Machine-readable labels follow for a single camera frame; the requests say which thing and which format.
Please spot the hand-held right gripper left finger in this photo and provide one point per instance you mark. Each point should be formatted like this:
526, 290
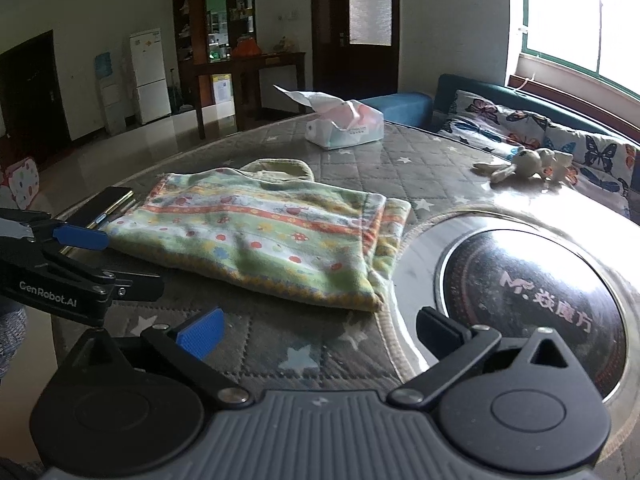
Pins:
200, 334

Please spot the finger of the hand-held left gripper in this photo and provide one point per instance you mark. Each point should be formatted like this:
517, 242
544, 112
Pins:
140, 287
80, 236

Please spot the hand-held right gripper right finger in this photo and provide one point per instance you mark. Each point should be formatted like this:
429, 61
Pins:
440, 330

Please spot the person's left forearm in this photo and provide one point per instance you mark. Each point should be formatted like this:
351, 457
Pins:
10, 340

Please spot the black smartphone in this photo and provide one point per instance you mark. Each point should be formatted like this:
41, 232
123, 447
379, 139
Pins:
107, 200

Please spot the white dotted bag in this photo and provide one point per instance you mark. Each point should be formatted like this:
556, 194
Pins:
22, 182

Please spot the round black induction cooker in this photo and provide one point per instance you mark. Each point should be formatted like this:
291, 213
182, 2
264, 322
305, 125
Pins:
525, 270

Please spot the white water dispenser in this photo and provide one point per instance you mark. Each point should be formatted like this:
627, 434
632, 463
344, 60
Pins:
112, 100

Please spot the white refrigerator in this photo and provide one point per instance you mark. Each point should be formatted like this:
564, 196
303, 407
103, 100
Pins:
150, 75

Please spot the grey quilted star table cover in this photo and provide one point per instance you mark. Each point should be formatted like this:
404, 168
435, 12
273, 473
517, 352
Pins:
350, 175

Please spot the white rabbit toy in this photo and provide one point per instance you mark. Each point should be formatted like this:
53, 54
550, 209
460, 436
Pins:
525, 162

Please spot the dark wooden display cabinet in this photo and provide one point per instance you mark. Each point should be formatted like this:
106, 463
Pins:
192, 80

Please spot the pink white tissue pack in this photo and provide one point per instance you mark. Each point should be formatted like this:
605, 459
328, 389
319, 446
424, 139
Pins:
345, 130

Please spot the teal sofa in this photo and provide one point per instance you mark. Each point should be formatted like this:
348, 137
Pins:
400, 107

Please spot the orange bag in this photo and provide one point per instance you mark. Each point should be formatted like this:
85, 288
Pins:
246, 49

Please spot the dark wooden side table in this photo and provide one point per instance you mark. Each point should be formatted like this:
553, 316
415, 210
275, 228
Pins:
280, 60

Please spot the dark wooden glass door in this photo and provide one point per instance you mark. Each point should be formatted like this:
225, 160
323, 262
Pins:
330, 10

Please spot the green framed window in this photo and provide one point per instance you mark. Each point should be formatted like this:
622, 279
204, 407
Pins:
565, 10

